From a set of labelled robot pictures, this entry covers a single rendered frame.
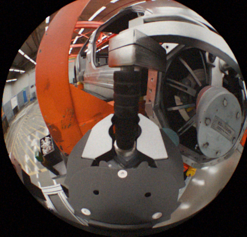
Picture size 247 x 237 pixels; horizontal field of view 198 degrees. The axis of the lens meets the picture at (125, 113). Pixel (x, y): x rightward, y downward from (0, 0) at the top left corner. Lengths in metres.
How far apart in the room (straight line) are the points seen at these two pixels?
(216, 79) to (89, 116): 0.55
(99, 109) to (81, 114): 0.10
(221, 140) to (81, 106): 0.47
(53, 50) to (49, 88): 0.15
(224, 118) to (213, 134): 0.04
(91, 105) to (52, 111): 0.19
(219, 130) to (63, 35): 0.52
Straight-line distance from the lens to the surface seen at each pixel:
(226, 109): 0.16
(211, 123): 0.15
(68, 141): 0.44
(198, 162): 0.43
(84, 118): 0.42
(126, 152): 0.16
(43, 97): 0.36
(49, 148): 0.58
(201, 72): 0.50
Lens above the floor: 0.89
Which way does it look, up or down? 29 degrees down
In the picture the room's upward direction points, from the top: 1 degrees clockwise
